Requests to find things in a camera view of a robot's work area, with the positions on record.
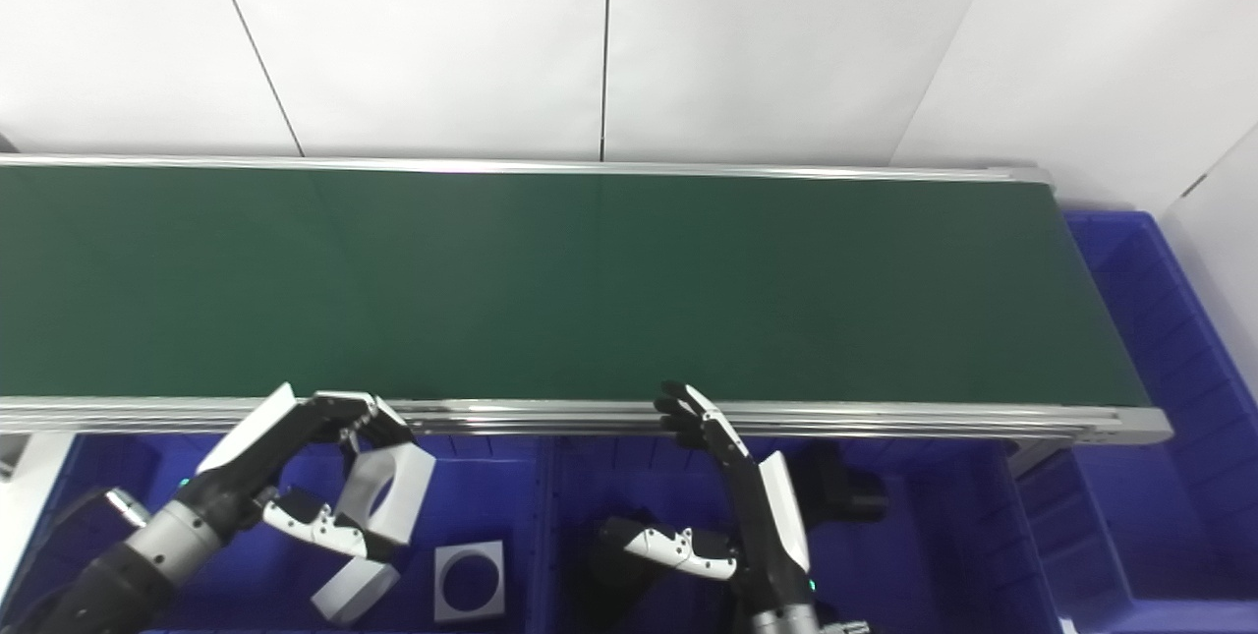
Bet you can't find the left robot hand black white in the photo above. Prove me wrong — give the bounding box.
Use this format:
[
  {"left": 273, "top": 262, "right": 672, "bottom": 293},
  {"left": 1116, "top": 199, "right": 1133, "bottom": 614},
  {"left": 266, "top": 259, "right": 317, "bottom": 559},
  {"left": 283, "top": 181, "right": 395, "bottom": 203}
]
[{"left": 177, "top": 382, "right": 415, "bottom": 562}]

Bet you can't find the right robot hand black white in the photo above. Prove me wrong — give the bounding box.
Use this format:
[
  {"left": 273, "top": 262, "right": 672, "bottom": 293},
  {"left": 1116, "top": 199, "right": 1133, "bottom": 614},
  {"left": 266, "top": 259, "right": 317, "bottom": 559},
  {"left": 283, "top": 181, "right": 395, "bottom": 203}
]
[{"left": 598, "top": 380, "right": 817, "bottom": 610}]

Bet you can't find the white square part with hole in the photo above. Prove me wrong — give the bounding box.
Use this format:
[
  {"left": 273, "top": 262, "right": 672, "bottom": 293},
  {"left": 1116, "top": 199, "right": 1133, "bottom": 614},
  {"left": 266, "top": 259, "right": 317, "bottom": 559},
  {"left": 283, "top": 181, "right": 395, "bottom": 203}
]
[
  {"left": 433, "top": 541, "right": 507, "bottom": 624},
  {"left": 337, "top": 441, "right": 437, "bottom": 548},
  {"left": 312, "top": 558, "right": 401, "bottom": 626}
]

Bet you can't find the black blocky part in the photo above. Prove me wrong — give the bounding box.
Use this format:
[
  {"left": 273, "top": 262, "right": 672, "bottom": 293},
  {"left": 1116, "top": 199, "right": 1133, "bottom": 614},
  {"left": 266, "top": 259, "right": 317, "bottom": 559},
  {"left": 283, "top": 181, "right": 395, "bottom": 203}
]
[{"left": 812, "top": 441, "right": 891, "bottom": 523}]

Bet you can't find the green conveyor belt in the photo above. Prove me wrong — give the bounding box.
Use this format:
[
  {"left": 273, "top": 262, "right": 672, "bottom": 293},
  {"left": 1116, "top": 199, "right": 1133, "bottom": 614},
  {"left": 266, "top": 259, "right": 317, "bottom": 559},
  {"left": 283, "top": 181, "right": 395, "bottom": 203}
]
[
  {"left": 0, "top": 166, "right": 1152, "bottom": 410},
  {"left": 0, "top": 153, "right": 1175, "bottom": 480}
]

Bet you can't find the blue plastic bin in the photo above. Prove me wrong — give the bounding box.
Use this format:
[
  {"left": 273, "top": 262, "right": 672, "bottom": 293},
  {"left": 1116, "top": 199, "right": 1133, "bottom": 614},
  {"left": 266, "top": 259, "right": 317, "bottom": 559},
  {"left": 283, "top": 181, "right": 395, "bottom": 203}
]
[
  {"left": 0, "top": 432, "right": 553, "bottom": 634},
  {"left": 1015, "top": 210, "right": 1258, "bottom": 634},
  {"left": 543, "top": 435, "right": 1070, "bottom": 634}
]

